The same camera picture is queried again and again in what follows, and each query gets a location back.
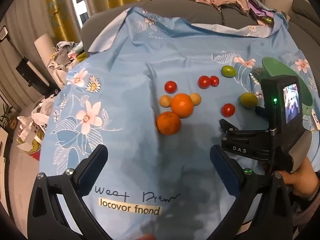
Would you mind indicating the person's right hand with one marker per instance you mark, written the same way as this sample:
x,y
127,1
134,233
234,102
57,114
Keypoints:
x,y
302,180

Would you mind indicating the green plastic bowl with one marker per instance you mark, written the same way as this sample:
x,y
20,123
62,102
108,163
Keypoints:
x,y
275,67

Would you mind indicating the grey sofa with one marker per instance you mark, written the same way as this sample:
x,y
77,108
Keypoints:
x,y
175,8

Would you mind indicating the tan longan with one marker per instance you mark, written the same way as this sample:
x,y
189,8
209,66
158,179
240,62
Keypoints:
x,y
164,101
196,98

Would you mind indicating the blue floral blanket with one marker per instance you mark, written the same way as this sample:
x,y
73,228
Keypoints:
x,y
140,62

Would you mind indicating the large orange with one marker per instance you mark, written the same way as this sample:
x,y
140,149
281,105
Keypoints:
x,y
182,105

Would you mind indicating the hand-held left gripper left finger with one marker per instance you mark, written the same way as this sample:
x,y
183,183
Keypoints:
x,y
93,167

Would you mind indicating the small red cherry tomato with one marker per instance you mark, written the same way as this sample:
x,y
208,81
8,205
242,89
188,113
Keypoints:
x,y
215,80

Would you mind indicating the dimpled orange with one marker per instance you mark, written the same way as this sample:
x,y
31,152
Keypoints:
x,y
168,123

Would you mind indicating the green jujube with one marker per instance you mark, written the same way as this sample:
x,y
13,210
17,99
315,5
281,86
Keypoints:
x,y
228,71
248,100

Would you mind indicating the grey armchair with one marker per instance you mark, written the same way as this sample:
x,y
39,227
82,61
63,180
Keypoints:
x,y
305,17

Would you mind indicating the purple crumpled cloth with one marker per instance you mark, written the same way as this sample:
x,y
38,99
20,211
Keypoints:
x,y
260,12

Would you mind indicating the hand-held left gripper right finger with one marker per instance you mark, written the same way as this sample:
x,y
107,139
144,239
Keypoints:
x,y
222,165

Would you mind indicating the pile of crumpled clothes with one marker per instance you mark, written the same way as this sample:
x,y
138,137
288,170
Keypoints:
x,y
63,55

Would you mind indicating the white rolled sheet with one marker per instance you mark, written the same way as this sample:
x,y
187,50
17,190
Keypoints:
x,y
43,55

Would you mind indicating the potted green plant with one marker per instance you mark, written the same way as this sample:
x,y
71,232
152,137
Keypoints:
x,y
8,117

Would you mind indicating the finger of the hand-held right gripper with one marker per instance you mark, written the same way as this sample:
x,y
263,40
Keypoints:
x,y
228,127
262,111

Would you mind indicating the white plastic bags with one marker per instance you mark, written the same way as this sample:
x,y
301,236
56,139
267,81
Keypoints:
x,y
35,120

